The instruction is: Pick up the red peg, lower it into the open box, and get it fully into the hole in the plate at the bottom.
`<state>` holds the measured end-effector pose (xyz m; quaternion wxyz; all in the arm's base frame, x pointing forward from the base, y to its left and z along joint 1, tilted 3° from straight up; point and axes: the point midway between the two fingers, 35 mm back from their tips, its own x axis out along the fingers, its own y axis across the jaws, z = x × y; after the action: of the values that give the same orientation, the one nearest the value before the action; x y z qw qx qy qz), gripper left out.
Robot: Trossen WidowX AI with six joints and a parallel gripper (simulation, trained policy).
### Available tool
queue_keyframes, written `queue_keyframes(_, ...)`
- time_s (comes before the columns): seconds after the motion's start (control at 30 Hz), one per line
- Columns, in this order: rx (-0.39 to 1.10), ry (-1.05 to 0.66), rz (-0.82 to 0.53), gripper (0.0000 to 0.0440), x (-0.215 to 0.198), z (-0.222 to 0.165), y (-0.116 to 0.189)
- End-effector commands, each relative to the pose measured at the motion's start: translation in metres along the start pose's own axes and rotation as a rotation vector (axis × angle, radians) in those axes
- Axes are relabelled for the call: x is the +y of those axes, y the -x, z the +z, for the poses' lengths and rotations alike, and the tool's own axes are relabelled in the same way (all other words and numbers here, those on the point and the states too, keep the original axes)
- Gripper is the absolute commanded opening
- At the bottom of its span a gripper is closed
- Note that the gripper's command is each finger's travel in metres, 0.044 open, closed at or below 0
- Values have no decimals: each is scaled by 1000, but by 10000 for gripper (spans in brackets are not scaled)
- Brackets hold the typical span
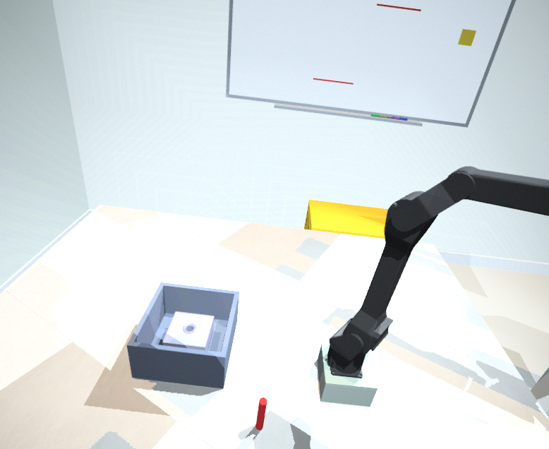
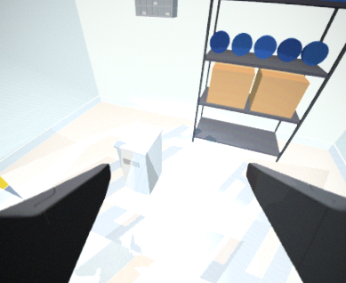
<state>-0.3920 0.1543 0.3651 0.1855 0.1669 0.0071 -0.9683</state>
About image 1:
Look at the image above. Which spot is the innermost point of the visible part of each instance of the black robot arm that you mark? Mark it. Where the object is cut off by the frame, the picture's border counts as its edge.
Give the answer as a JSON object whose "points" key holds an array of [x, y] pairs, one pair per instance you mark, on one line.
{"points": [[408, 219]]}

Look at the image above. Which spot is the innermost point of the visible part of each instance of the white square plate with hole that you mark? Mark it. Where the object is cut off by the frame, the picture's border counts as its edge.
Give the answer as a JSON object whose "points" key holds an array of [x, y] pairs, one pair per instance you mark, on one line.
{"points": [[189, 330]]}

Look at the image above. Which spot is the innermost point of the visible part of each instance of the red peg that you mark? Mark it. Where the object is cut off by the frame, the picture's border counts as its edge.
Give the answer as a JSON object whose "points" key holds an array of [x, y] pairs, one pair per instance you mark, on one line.
{"points": [[261, 413]]}

